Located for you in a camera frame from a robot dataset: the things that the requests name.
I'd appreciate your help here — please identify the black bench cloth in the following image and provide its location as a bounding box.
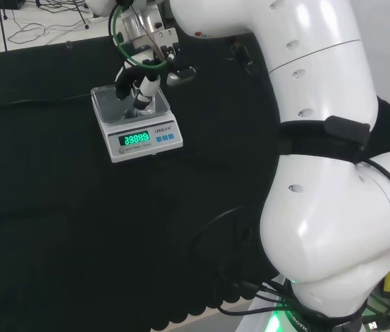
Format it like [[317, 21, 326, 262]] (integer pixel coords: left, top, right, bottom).
[[0, 29, 390, 332]]

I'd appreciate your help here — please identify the electronic balance with steel pan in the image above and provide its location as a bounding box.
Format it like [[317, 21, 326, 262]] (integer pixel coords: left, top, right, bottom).
[[90, 82, 185, 164]]

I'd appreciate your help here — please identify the white power strip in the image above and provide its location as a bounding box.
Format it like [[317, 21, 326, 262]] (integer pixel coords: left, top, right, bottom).
[[86, 12, 110, 24]]

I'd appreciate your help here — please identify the thin black balance cable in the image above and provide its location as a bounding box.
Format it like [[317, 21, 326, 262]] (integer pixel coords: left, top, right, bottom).
[[0, 93, 93, 107]]

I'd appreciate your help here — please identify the black tripod leg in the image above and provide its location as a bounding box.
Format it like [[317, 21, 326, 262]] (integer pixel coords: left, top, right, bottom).
[[0, 7, 8, 53]]

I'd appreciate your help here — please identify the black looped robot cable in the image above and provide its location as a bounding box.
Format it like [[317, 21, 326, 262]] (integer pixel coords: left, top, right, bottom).
[[187, 206, 298, 317]]

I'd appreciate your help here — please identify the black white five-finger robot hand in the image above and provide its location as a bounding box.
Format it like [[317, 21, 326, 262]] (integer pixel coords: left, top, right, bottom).
[[113, 43, 198, 111]]

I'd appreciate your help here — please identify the green cable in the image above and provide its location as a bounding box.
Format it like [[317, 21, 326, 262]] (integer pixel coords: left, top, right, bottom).
[[108, 0, 176, 69]]

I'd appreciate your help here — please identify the black box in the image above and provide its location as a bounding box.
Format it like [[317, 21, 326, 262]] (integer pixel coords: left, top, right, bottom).
[[0, 0, 27, 10]]

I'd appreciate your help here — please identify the thin black floor cable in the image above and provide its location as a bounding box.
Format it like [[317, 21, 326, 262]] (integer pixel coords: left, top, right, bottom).
[[7, 13, 94, 46]]

